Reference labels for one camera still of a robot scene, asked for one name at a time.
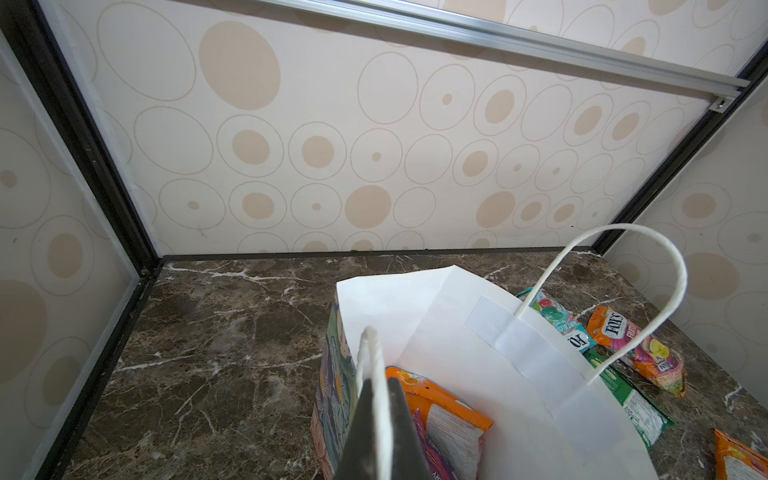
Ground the horizontal aluminium rail back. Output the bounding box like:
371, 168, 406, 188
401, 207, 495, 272
271, 0, 750, 99

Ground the black frame post right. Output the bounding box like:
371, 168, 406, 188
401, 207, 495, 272
613, 41, 767, 224

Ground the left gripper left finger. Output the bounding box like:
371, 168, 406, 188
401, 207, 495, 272
334, 380, 377, 480

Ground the black frame post left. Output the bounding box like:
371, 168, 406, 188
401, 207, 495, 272
1, 1, 161, 278

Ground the floral white paper bag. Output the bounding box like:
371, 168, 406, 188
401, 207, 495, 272
310, 223, 689, 480

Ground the orange snack bag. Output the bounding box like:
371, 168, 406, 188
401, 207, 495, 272
714, 430, 768, 480
386, 366, 493, 480

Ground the teal Fox's candy bag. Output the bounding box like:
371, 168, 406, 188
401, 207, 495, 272
530, 290, 597, 353

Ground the purple Fox's candy bag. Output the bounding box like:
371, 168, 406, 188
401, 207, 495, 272
412, 409, 457, 480

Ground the green snack bag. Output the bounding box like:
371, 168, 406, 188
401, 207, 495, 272
600, 367, 674, 451

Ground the black frame post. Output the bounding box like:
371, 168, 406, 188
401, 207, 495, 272
613, 41, 767, 224
1, 1, 161, 278

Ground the pink Fox's candy bag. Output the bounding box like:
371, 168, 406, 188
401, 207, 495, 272
587, 306, 686, 398

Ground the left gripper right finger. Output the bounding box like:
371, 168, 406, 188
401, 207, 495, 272
387, 378, 432, 480

